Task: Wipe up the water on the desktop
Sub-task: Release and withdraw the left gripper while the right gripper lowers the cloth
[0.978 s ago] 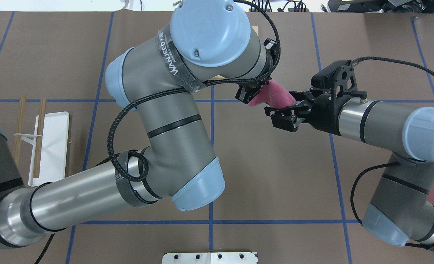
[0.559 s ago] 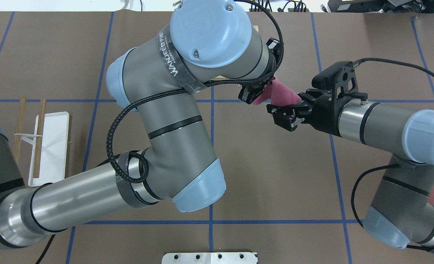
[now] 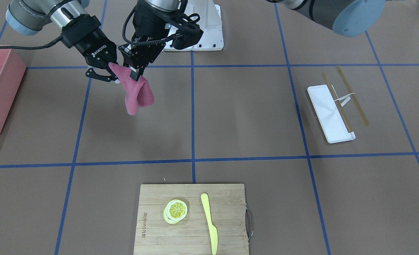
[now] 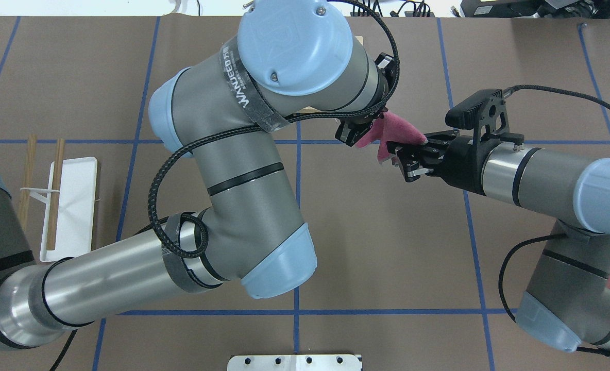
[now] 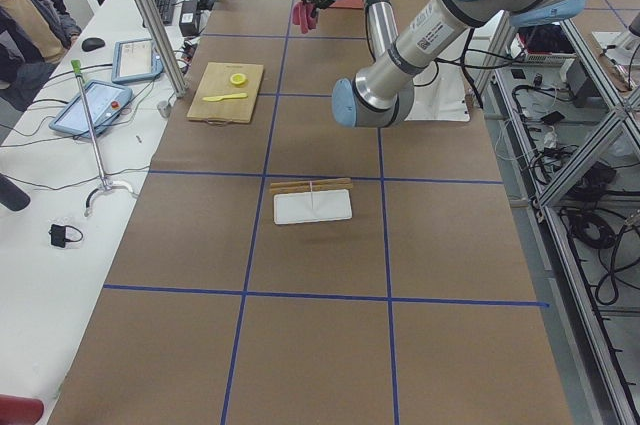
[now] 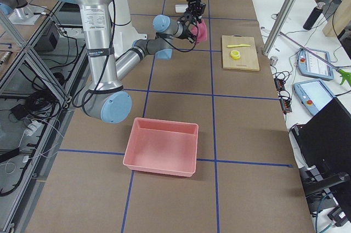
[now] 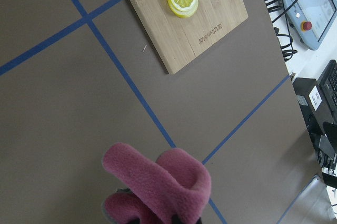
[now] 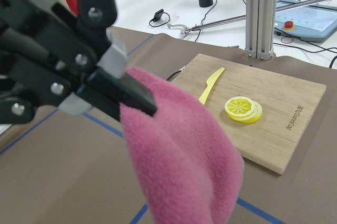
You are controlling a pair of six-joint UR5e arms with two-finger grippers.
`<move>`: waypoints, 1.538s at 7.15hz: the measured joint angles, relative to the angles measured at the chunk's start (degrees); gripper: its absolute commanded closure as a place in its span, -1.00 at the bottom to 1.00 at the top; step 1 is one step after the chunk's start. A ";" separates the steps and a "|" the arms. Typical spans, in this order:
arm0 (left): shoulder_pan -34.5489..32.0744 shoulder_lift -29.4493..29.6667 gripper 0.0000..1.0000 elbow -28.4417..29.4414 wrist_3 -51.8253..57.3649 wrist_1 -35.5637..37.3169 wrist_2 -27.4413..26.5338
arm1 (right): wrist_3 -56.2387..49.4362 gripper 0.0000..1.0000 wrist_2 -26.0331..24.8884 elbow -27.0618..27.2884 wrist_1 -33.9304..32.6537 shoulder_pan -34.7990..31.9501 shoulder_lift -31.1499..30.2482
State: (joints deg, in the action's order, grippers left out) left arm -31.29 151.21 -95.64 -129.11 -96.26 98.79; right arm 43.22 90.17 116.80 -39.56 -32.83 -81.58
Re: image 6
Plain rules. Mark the yellow plastic knife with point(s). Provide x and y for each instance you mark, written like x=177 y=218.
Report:
x=237 y=45

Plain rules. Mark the pink plastic bin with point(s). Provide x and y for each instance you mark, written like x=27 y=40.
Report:
x=162 y=147

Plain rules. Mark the white rectangular tray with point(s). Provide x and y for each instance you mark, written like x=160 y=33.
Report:
x=180 y=8

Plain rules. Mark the yellow lemon slices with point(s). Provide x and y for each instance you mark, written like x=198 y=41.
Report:
x=235 y=55

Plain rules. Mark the black bottle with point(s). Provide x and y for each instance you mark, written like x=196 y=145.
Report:
x=313 y=16

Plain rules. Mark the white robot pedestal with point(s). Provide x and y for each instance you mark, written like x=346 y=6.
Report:
x=125 y=32

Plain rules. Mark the teach pendant far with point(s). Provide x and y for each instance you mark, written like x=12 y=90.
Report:
x=311 y=66

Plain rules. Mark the teach pendant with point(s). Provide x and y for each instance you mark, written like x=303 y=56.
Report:
x=313 y=94
x=311 y=66

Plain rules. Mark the black monitor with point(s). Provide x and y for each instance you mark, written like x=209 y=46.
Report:
x=324 y=142

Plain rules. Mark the pink cloth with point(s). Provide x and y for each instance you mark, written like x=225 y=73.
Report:
x=200 y=31

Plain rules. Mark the long reacher grabber tool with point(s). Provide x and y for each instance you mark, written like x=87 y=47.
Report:
x=343 y=74

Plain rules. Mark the teach pendant near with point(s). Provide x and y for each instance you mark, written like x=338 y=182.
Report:
x=313 y=94

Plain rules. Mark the wooden cutting board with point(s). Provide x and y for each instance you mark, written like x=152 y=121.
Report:
x=249 y=58

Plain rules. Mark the aluminium frame post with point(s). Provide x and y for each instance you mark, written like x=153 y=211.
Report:
x=277 y=26

